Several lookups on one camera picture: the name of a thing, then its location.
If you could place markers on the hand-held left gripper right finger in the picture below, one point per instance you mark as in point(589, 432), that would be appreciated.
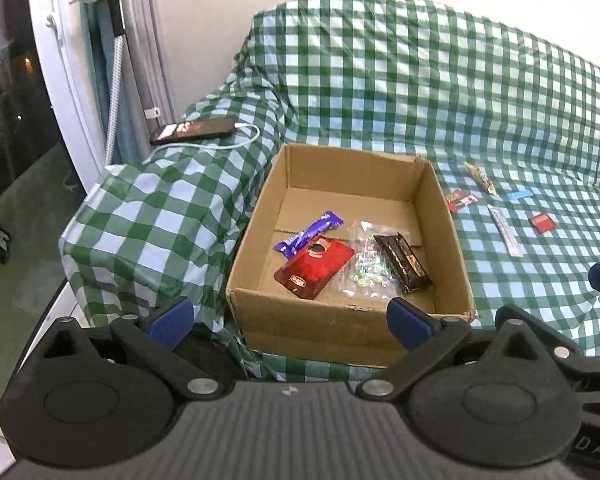
point(409, 324)

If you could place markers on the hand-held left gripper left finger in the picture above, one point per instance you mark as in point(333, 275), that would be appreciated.
point(170, 321)

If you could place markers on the dark brown snack bar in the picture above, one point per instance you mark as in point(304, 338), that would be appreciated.
point(405, 265)

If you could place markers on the clear candy bag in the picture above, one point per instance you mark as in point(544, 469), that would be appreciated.
point(367, 272)

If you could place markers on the cardboard box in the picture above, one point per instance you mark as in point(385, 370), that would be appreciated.
point(330, 335)

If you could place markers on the red square packet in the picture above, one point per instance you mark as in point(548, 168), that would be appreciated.
point(542, 222)

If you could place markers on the large red snack packet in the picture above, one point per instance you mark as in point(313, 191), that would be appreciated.
point(312, 267)

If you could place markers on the clear long stick packet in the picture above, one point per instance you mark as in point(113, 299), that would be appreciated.
point(505, 230)

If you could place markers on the light blue stick packet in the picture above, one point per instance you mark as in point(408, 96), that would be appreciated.
point(519, 194)

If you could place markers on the small red black packet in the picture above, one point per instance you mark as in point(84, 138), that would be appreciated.
point(460, 201)

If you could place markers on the purple chocolate bar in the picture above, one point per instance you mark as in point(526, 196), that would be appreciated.
point(307, 234)

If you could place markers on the yellow snack packet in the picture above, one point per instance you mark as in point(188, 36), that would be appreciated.
point(480, 176)

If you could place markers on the black smartphone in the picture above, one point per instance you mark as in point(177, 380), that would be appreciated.
point(195, 130)

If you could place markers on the green checked cloth cover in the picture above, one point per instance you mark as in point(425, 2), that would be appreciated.
point(405, 85)

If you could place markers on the white window frame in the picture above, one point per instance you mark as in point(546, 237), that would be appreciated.
point(65, 85)

